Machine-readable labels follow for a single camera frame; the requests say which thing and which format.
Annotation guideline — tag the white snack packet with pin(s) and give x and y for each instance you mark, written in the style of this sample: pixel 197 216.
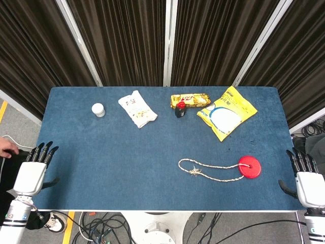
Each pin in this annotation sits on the white snack packet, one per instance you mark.
pixel 137 109

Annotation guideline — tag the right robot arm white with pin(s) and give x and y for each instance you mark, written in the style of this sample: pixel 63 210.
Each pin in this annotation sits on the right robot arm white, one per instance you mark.
pixel 316 226

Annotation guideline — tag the golden biscuit packet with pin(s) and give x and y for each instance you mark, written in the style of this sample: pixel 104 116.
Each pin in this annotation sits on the golden biscuit packet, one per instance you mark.
pixel 195 99

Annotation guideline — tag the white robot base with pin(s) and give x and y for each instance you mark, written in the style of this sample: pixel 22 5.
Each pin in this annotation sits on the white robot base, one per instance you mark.
pixel 157 226

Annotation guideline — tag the red disc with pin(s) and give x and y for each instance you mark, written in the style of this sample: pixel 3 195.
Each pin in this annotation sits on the red disc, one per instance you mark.
pixel 254 173

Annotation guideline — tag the yellow snack bag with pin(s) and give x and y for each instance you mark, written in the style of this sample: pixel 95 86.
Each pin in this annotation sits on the yellow snack bag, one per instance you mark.
pixel 226 117

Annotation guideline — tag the white frame post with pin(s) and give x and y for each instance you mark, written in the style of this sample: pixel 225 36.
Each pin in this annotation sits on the white frame post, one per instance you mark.
pixel 80 45
pixel 169 43
pixel 261 43

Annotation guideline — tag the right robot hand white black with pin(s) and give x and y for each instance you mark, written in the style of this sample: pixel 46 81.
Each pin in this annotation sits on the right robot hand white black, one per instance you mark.
pixel 311 188

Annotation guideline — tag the person's bare hand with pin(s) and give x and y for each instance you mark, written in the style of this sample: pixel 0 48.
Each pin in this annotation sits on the person's bare hand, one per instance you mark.
pixel 7 148

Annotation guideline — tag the yellow floor tape strip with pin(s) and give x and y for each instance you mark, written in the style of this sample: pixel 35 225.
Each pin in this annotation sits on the yellow floor tape strip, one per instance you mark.
pixel 68 228
pixel 3 110

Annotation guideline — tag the dark brown curtain panel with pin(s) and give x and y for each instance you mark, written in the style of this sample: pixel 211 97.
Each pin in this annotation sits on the dark brown curtain panel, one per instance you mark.
pixel 299 63
pixel 215 40
pixel 33 50
pixel 122 40

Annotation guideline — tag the person's black trousers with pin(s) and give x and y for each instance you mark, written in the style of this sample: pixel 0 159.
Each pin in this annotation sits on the person's black trousers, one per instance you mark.
pixel 7 178

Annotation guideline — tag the small white jar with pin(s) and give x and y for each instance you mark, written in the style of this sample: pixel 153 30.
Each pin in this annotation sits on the small white jar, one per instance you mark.
pixel 98 109

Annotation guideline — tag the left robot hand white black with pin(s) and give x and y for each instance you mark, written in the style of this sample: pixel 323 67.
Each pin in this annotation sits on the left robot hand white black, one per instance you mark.
pixel 29 178

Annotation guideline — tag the white frame base rail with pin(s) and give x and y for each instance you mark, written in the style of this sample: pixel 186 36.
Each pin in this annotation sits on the white frame base rail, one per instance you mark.
pixel 20 108
pixel 308 120

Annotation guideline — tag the blue felt table mat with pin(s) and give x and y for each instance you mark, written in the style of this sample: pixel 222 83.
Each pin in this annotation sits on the blue felt table mat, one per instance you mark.
pixel 127 165

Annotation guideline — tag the black and white sneaker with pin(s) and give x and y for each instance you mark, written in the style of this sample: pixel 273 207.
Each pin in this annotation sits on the black and white sneaker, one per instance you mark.
pixel 57 223

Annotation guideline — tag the dark bottle with red cap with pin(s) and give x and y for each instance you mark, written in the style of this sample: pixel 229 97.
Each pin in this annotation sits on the dark bottle with red cap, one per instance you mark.
pixel 180 111

